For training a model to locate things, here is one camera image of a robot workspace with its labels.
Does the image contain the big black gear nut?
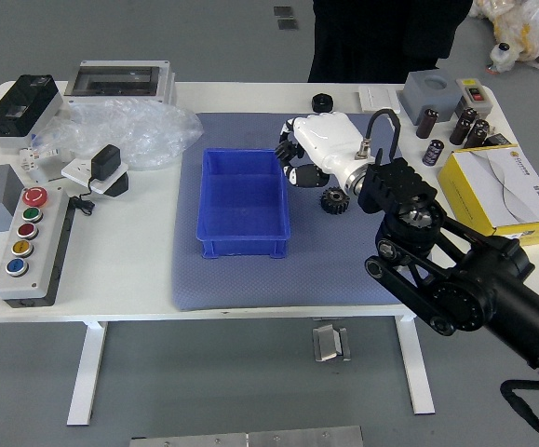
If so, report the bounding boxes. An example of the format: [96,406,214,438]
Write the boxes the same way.
[319,185,350,216]

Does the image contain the yellow and white carton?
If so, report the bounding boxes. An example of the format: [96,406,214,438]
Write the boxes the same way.
[437,144,539,247]

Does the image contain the person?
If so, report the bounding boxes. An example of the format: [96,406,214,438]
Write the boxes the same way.
[306,0,475,84]

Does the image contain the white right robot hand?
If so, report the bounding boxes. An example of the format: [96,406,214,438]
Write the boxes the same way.
[274,111,373,191]

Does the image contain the blue plastic box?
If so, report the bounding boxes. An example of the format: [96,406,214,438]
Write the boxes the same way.
[195,147,292,260]

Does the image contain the blue-grey padded mat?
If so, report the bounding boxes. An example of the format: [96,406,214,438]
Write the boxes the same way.
[170,111,438,312]

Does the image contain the black-lidded white enclosure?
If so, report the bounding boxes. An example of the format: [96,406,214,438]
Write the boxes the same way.
[0,74,64,150]

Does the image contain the white plush toy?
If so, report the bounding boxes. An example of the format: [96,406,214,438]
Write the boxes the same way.
[489,41,525,74]

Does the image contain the white table leg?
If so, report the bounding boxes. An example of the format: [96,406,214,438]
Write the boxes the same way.
[66,320,109,427]
[394,315,437,415]

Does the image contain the grey distribution box clear cover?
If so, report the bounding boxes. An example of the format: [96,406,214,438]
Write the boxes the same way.
[63,59,178,107]

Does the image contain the grey metal plate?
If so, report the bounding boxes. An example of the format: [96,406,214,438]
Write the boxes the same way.
[128,425,365,447]

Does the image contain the grey two-button switch box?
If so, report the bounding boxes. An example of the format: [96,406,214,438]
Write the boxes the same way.
[454,76,492,117]

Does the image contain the dark blue cylindrical capacitor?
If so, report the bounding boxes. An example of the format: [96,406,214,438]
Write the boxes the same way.
[422,138,445,167]

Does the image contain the black adapter cord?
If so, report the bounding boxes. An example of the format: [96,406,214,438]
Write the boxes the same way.
[67,176,97,218]

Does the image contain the grey five-button control box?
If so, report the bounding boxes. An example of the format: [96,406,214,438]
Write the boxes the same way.
[0,185,75,308]

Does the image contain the white wall switch plate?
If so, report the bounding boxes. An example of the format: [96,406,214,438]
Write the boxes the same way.
[357,85,401,115]

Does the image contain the metal floor bracket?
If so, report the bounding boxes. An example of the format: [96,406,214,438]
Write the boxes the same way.
[312,324,353,363]

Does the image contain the white power socket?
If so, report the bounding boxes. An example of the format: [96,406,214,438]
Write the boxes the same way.
[61,157,130,199]

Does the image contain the clear plastic bag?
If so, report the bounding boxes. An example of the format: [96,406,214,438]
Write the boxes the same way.
[31,98,204,171]

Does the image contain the grey block with round recess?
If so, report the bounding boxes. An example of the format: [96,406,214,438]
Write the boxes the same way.
[398,70,465,126]

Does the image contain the black power adapter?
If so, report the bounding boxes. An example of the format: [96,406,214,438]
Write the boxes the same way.
[90,143,122,181]

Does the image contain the black round knob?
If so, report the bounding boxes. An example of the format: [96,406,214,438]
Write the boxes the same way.
[310,92,335,113]

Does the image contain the white cable connectors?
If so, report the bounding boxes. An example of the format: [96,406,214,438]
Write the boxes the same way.
[19,144,61,171]

